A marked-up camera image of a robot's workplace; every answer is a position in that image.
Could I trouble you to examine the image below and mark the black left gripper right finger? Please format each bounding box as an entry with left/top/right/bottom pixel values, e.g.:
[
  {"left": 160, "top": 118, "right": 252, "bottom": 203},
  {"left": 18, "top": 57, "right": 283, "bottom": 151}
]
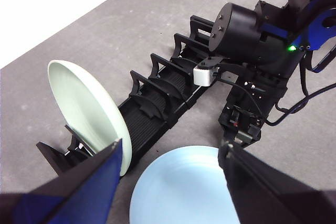
[{"left": 217, "top": 143, "right": 336, "bottom": 224}]

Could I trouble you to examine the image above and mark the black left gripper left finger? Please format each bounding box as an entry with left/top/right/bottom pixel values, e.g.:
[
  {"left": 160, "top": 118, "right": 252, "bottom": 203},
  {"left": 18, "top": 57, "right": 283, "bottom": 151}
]
[{"left": 0, "top": 137, "right": 124, "bottom": 224}]

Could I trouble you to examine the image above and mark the green plate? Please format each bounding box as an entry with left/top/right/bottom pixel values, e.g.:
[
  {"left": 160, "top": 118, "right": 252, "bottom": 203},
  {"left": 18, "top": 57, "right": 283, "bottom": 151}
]
[{"left": 47, "top": 60, "right": 132, "bottom": 177}]

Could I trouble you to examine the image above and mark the blue plate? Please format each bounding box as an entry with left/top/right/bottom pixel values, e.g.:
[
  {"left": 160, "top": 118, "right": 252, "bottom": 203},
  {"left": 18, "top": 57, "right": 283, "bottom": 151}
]
[{"left": 129, "top": 145, "right": 242, "bottom": 224}]

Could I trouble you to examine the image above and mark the black plate rack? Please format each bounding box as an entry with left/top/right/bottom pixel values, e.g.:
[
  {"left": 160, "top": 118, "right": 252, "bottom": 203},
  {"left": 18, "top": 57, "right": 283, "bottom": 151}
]
[{"left": 35, "top": 14, "right": 237, "bottom": 180}]

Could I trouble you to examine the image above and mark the black cable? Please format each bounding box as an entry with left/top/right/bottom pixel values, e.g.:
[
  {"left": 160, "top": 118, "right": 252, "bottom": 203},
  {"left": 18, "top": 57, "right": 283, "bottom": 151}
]
[{"left": 222, "top": 50, "right": 336, "bottom": 127}]

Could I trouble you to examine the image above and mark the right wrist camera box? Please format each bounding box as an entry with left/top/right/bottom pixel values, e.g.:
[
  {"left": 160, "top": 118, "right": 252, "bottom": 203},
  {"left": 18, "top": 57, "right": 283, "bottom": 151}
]
[{"left": 193, "top": 65, "right": 219, "bottom": 87}]

